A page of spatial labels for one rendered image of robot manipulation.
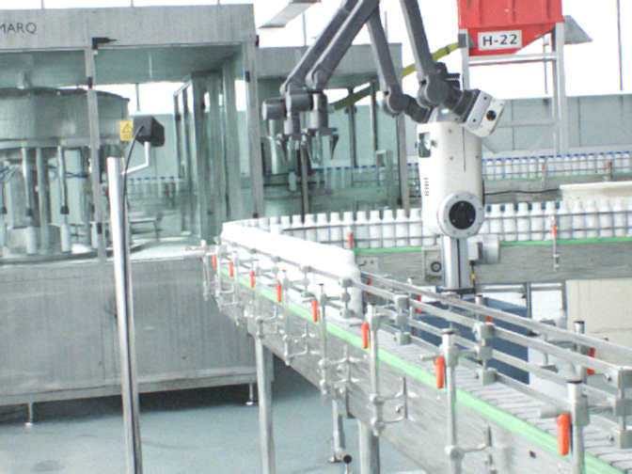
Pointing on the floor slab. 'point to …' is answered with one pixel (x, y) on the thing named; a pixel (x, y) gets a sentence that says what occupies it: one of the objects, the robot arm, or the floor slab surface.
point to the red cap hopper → (484, 25)
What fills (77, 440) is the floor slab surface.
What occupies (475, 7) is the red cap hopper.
